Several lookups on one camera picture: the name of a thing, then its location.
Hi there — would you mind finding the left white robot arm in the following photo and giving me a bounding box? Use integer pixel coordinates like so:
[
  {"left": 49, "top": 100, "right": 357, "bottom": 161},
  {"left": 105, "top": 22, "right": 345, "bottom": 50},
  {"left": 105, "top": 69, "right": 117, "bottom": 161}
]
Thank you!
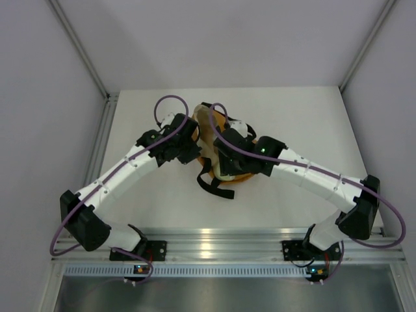
[{"left": 60, "top": 113, "right": 201, "bottom": 260}]

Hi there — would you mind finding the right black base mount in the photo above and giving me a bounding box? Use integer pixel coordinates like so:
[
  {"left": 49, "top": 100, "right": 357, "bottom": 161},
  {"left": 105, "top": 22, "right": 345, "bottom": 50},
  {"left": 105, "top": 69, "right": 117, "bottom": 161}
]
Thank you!
[{"left": 281, "top": 240, "right": 315, "bottom": 262}]

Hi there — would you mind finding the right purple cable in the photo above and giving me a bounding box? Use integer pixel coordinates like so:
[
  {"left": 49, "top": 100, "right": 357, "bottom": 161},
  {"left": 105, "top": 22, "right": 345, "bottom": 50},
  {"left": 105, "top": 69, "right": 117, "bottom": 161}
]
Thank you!
[{"left": 207, "top": 103, "right": 407, "bottom": 287}]

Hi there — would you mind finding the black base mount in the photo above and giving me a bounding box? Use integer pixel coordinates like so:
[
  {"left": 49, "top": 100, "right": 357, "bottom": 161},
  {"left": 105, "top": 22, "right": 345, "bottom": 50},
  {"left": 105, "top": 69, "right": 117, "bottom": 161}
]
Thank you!
[
  {"left": 281, "top": 240, "right": 315, "bottom": 262},
  {"left": 109, "top": 240, "right": 168, "bottom": 262}
]

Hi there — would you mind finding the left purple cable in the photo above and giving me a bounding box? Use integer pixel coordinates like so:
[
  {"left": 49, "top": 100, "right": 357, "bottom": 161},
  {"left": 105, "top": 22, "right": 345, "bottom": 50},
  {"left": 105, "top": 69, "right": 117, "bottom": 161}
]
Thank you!
[{"left": 48, "top": 94, "right": 189, "bottom": 287}]

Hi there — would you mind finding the purple cable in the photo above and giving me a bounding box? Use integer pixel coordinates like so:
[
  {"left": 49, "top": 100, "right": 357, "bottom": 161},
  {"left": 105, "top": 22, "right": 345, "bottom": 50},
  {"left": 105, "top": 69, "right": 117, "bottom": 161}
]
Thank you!
[
  {"left": 207, "top": 103, "right": 407, "bottom": 287},
  {"left": 48, "top": 94, "right": 189, "bottom": 287}
]

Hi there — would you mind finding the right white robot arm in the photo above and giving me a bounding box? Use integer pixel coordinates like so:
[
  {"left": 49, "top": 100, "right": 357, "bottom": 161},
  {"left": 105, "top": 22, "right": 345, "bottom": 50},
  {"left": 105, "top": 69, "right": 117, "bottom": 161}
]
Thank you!
[{"left": 214, "top": 128, "right": 380, "bottom": 258}]

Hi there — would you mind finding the aluminium mounting rail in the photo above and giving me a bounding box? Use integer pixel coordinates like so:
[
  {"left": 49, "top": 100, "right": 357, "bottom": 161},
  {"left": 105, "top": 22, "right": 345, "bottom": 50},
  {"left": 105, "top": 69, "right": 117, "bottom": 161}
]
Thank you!
[{"left": 52, "top": 228, "right": 406, "bottom": 264}]

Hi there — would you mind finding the green pump bottle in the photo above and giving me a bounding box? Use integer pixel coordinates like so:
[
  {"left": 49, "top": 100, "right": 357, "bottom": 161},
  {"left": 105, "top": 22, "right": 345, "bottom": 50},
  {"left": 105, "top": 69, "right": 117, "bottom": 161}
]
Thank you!
[{"left": 213, "top": 164, "right": 237, "bottom": 181}]

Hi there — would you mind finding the tan canvas tote bag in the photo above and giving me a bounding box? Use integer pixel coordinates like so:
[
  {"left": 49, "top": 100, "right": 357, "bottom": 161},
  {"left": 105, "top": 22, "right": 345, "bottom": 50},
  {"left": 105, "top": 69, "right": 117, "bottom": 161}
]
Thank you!
[{"left": 192, "top": 102, "right": 254, "bottom": 200}]

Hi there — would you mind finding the right aluminium frame post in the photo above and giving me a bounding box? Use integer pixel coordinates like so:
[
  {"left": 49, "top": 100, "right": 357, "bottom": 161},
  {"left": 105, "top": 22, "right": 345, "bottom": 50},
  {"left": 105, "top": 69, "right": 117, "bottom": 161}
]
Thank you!
[{"left": 338, "top": 0, "right": 399, "bottom": 94}]

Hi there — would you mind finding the left aluminium frame post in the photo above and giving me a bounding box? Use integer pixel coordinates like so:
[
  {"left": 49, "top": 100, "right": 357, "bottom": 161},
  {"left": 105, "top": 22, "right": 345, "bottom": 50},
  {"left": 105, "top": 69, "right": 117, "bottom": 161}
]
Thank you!
[{"left": 46, "top": 0, "right": 109, "bottom": 100}]

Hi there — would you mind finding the aluminium frame post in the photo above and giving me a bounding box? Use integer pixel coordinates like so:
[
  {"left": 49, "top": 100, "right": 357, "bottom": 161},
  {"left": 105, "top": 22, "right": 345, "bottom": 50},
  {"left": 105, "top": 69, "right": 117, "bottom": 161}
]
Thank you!
[
  {"left": 338, "top": 0, "right": 399, "bottom": 94},
  {"left": 46, "top": 0, "right": 109, "bottom": 100}
]

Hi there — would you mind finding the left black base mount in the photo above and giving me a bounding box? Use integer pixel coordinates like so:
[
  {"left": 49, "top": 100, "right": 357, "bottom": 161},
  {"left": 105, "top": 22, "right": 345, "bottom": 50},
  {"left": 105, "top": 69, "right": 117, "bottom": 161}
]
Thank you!
[{"left": 109, "top": 240, "right": 168, "bottom": 262}]

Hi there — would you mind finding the grey slotted cable duct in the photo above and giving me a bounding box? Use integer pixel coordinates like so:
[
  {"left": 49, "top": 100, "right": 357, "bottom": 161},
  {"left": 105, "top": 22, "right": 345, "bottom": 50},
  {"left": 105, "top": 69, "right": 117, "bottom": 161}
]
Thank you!
[{"left": 64, "top": 264, "right": 324, "bottom": 278}]

